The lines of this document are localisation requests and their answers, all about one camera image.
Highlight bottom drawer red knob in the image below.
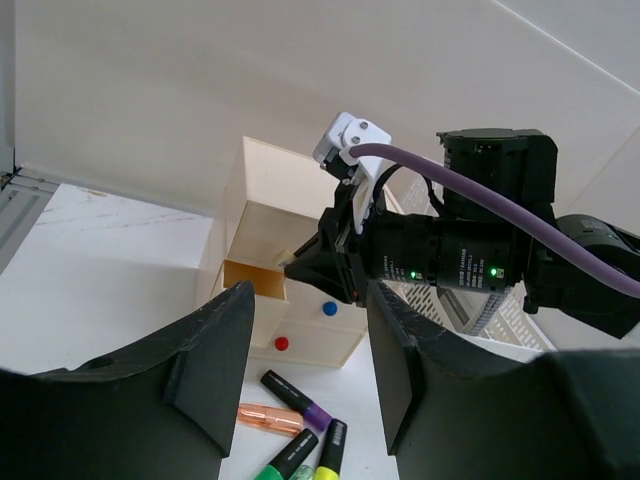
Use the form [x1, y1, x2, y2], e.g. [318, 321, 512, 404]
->
[249, 319, 369, 369]

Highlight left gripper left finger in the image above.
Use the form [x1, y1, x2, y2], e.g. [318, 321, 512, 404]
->
[1, 281, 255, 479]

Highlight cream wooden drawer cabinet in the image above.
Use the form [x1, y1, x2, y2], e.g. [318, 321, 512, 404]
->
[201, 135, 371, 369]

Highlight orange translucent tube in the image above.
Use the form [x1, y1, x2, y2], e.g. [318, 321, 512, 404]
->
[237, 403, 304, 437]

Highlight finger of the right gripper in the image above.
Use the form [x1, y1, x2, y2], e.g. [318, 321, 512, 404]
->
[284, 234, 350, 303]

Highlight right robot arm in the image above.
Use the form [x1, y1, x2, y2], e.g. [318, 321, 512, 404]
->
[284, 129, 639, 338]

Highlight aluminium frame rail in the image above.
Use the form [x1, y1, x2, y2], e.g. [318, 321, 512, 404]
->
[1, 1, 58, 269]

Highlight drawer with blue knob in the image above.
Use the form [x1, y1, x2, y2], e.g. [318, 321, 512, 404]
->
[285, 291, 367, 331]

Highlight green cap black marker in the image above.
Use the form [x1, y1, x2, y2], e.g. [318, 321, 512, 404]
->
[254, 428, 319, 480]

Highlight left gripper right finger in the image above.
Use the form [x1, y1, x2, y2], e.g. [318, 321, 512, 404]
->
[366, 281, 639, 479]

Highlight white plastic file organizer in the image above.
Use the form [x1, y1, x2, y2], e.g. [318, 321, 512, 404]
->
[389, 169, 556, 356]

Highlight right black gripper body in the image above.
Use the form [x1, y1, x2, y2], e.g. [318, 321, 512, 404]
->
[319, 185, 515, 305]

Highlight grey black booklet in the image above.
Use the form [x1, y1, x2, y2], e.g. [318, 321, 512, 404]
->
[437, 287, 507, 336]

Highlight purple cap black marker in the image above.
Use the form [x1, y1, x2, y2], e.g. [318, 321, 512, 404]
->
[260, 370, 333, 432]

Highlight yellow cap black marker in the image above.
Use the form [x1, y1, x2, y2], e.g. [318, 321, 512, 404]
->
[313, 418, 348, 480]

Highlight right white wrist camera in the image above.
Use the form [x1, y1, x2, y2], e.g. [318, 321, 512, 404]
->
[312, 112, 392, 234]

